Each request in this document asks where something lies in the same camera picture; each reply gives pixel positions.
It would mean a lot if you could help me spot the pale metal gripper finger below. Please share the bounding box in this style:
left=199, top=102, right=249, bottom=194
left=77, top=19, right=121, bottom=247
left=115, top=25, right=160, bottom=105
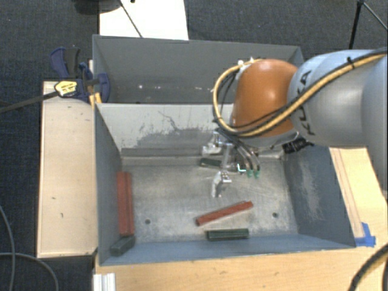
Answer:
left=210, top=170, right=233, bottom=198
left=201, top=133, right=224, bottom=156

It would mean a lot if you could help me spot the red-brown flat block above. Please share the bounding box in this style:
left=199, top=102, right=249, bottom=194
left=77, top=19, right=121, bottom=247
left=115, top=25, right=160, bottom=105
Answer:
left=195, top=200, right=254, bottom=227
left=116, top=171, right=136, bottom=237

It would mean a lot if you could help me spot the grey metal bin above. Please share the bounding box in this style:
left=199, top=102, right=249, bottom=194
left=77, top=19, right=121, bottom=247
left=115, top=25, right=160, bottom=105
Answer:
left=92, top=34, right=357, bottom=267

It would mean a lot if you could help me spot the dark green flat block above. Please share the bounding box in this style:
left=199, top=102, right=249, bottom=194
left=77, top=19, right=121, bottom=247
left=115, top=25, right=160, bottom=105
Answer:
left=109, top=235, right=136, bottom=257
left=206, top=228, right=250, bottom=242

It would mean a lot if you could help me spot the pale wood board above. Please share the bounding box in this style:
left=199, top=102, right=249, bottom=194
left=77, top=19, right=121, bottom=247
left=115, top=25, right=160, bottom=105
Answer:
left=36, top=80, right=99, bottom=259

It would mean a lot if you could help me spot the black cylinder on white bracket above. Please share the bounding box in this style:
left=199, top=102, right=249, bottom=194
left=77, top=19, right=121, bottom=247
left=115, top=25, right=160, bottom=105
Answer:
left=259, top=137, right=314, bottom=159

